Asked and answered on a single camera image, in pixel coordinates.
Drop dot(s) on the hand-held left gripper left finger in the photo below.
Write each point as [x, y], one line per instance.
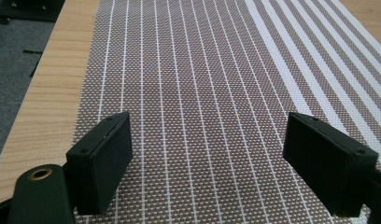
[98, 165]

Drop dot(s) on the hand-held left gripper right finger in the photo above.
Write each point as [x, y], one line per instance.
[325, 168]

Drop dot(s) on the brown white striped woven placemat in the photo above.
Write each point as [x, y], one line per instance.
[210, 77]

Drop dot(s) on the black stand base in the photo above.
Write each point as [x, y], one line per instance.
[30, 11]

